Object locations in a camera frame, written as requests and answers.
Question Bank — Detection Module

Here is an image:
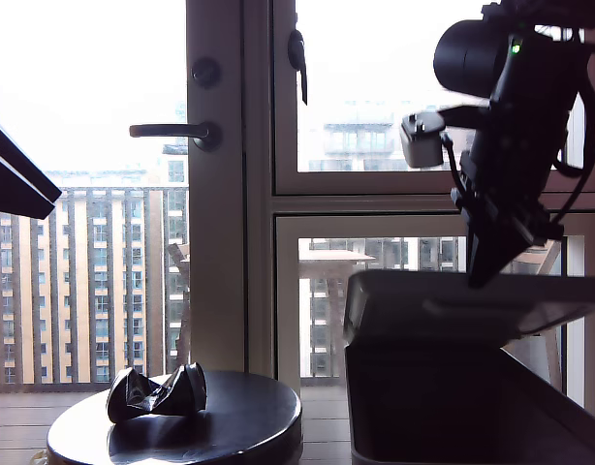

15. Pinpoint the fixed window pane frame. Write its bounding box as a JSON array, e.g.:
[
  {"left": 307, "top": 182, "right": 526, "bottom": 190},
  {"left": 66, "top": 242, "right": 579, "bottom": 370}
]
[{"left": 272, "top": 211, "right": 595, "bottom": 413}]

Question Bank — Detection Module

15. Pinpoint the black camera cable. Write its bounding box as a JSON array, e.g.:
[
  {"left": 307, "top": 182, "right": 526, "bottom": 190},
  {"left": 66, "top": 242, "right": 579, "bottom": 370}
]
[{"left": 440, "top": 131, "right": 473, "bottom": 209}]

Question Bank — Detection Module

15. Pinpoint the black looping arm cable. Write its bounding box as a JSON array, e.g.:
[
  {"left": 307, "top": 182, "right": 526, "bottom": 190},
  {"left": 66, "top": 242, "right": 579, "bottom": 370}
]
[{"left": 544, "top": 86, "right": 595, "bottom": 238}]

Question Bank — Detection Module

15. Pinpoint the wooden balcony table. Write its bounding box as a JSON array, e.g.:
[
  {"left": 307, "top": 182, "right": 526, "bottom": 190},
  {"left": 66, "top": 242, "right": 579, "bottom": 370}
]
[{"left": 297, "top": 249, "right": 377, "bottom": 379}]

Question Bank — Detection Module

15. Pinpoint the glass balcony door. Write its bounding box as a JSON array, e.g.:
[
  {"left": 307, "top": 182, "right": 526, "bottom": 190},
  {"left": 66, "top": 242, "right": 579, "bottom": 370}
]
[{"left": 0, "top": 0, "right": 246, "bottom": 396}]

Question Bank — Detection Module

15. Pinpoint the dark metal door lever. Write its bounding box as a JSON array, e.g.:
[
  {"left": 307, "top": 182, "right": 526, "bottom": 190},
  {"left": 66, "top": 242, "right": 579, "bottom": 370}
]
[{"left": 129, "top": 120, "right": 225, "bottom": 154}]

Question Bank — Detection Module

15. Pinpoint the round black glossy disc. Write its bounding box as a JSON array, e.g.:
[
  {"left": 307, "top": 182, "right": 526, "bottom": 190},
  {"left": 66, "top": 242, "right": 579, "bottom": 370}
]
[{"left": 46, "top": 370, "right": 303, "bottom": 465}]

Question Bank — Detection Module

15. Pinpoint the dark window handle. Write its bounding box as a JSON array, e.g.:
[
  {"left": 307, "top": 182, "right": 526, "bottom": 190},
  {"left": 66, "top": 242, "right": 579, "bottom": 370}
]
[{"left": 286, "top": 28, "right": 309, "bottom": 106}]

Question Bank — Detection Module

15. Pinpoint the round door lock knob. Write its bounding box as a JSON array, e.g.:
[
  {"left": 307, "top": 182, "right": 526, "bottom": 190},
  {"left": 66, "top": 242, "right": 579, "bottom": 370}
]
[{"left": 190, "top": 56, "right": 222, "bottom": 89}]

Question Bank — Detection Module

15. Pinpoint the grey hinged bin lid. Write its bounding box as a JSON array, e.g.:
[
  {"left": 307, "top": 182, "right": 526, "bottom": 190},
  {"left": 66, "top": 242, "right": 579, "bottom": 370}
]
[{"left": 343, "top": 269, "right": 595, "bottom": 348}]

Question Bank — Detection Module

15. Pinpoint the grey plastic recycling bin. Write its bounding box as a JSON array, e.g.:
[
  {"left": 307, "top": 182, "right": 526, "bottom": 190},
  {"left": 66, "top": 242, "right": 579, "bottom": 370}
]
[{"left": 344, "top": 333, "right": 595, "bottom": 465}]

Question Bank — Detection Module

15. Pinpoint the black drink can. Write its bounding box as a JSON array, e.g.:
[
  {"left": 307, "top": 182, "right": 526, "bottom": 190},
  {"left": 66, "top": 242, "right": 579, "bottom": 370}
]
[{"left": 106, "top": 362, "right": 207, "bottom": 425}]

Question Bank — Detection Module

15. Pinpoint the openable window sash frame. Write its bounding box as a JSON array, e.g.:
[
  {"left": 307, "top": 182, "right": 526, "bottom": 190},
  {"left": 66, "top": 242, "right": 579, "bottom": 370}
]
[{"left": 270, "top": 0, "right": 595, "bottom": 196}]

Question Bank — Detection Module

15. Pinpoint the dark slatted balcony railing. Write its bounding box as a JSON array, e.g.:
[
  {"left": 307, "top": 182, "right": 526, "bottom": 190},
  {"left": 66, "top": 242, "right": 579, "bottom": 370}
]
[{"left": 0, "top": 186, "right": 473, "bottom": 394}]

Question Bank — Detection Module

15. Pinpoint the arm grey camera box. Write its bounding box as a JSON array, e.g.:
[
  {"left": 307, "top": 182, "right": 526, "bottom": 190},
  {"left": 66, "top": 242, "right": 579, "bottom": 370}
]
[{"left": 400, "top": 101, "right": 492, "bottom": 170}]

